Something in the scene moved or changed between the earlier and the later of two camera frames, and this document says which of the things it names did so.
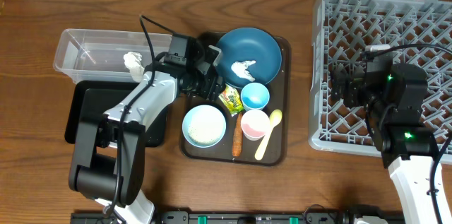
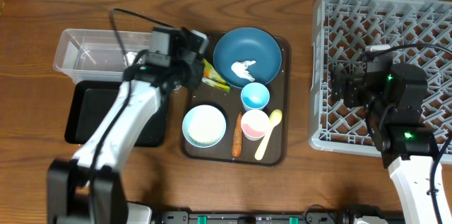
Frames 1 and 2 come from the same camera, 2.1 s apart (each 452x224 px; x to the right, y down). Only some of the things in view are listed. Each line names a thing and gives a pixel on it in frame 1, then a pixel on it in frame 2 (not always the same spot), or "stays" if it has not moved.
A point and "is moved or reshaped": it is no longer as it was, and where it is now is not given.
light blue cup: x=254 y=96 stays
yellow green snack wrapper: x=231 y=97 is moved or reshaped
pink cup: x=255 y=124 stays
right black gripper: x=353 y=84 stays
